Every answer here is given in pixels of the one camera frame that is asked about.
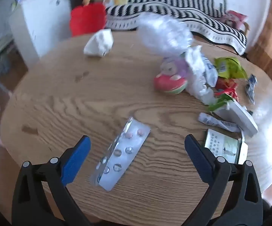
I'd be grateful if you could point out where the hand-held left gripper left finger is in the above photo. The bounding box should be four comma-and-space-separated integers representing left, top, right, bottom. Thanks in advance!
11, 135, 91, 226

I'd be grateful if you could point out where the pink and purple plush toy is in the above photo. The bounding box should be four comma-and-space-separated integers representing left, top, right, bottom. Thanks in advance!
153, 57, 189, 95

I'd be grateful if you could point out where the silver pill blister pack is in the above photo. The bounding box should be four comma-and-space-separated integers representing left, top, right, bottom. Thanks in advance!
90, 116, 151, 192

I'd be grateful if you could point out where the white flat box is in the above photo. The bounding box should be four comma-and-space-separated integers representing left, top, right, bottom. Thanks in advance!
215, 100, 259, 137

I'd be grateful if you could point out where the pink cartoon cushion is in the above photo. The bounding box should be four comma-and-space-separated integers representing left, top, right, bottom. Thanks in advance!
224, 10, 249, 29

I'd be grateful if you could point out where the white wrapper with blue print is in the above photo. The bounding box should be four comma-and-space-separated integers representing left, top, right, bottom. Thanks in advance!
203, 56, 219, 87

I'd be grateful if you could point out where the green and white carton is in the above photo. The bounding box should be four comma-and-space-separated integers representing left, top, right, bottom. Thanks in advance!
203, 129, 249, 165

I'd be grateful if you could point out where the black and white striped blanket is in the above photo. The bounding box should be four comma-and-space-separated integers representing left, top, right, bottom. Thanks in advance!
105, 0, 248, 56

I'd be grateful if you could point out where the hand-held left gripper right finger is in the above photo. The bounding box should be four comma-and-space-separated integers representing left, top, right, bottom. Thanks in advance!
184, 134, 264, 226

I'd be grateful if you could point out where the crumpled dark foil wrapper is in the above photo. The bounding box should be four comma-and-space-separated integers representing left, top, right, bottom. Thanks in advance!
245, 74, 257, 105

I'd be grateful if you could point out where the red snack wrapper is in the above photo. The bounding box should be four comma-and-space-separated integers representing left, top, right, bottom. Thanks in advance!
215, 78, 237, 91

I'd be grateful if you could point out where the red bag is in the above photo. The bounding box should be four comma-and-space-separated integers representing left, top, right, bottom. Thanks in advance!
70, 2, 107, 37

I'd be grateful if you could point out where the crumpled clear plastic bag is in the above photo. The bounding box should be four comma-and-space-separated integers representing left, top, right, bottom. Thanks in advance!
137, 12, 194, 58

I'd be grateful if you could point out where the white cabinet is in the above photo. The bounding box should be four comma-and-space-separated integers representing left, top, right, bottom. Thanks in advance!
9, 0, 74, 63

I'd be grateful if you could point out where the grey printed paper sheet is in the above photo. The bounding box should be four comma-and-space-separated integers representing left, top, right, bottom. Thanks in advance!
198, 112, 241, 133

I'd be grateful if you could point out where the white tissue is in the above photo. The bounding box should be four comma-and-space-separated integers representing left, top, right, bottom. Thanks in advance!
185, 45, 215, 105

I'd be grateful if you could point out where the crumpled white paper ball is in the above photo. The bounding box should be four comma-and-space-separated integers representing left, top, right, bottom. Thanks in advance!
83, 29, 114, 57

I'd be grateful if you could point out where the green snack packet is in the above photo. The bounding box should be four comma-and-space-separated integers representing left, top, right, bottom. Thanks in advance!
214, 56, 247, 79

